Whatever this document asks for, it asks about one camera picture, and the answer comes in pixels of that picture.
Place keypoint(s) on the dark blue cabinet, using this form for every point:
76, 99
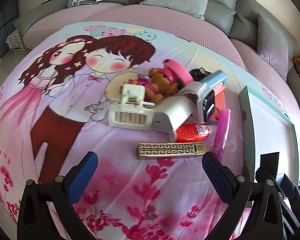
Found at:
8, 15

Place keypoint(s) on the black toy car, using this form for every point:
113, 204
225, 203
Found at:
199, 74

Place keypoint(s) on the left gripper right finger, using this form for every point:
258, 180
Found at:
232, 190

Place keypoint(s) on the teal rimmed white tray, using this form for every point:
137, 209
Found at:
267, 130

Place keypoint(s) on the purple grey cushion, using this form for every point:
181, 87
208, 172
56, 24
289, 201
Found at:
272, 47

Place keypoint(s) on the white power adapter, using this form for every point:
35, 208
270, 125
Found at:
170, 114

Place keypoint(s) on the blue eraser case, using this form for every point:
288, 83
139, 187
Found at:
215, 79

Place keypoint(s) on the brown puppy toy pink helmet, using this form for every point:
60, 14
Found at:
159, 83

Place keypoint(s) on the white smartwatch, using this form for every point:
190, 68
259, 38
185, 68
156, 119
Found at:
203, 98

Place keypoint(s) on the coral orange case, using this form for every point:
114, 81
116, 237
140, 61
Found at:
219, 103

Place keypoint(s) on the pink sofa seat cover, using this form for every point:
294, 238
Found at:
178, 24

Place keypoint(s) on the grey sofa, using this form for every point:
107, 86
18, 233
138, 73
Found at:
235, 18

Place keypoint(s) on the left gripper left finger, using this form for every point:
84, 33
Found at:
35, 220

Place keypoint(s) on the pink translucent lighter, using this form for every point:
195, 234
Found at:
222, 131

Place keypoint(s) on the cartoon printed bed sheet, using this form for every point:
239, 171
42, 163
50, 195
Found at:
54, 109

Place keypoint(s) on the red glue bottle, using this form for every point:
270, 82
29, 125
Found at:
192, 133

